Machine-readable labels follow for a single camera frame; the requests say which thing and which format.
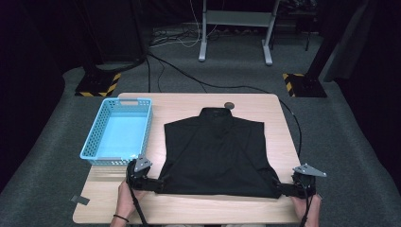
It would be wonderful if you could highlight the yellow black striped base plate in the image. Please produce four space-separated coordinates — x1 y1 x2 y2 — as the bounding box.
282 72 328 98
74 72 123 98

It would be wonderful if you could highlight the grey tape piece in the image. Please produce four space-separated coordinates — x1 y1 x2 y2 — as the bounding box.
69 195 91 206

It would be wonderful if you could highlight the dark side table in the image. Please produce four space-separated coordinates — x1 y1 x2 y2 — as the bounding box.
277 0 319 52

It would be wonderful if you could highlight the blue plastic basket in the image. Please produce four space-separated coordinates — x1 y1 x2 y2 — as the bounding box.
79 97 154 166

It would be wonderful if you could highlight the black sleeveless shirt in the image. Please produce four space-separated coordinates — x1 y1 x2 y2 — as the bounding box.
157 107 283 200

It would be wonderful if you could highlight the person's left hand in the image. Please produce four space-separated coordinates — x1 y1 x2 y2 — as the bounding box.
114 181 149 219

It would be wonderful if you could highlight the hand-held gripper cable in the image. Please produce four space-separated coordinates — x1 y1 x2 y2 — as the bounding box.
298 185 314 227
127 179 149 227

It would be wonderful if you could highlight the left hand-held gripper cable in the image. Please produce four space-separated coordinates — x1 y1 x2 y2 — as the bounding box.
127 179 149 227

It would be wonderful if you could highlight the white cable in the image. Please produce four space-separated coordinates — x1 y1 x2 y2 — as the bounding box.
188 0 203 49

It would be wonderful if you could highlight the bundle of floor cables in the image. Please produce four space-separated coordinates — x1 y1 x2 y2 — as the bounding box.
148 26 202 49

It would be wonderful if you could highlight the thin black cable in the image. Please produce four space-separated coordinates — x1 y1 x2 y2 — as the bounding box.
156 58 166 93

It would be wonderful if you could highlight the black cabinet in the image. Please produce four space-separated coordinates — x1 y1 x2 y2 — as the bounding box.
79 0 147 64

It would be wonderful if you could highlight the black upright post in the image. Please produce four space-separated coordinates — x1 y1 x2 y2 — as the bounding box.
304 0 358 80
73 0 107 79

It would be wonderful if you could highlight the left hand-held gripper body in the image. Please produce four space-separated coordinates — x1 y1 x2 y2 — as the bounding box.
126 154 153 192

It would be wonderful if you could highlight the white metal stand frame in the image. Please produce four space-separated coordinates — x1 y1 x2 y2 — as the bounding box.
198 0 282 66

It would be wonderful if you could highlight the long black floor cable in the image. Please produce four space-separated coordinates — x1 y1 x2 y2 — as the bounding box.
146 51 304 159

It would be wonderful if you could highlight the right hand-held gripper cable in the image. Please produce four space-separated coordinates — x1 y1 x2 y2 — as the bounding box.
298 185 314 227

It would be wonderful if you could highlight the person's right hand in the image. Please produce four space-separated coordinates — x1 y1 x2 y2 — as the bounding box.
290 194 323 227

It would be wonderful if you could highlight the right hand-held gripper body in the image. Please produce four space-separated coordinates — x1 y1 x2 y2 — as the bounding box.
291 163 327 200

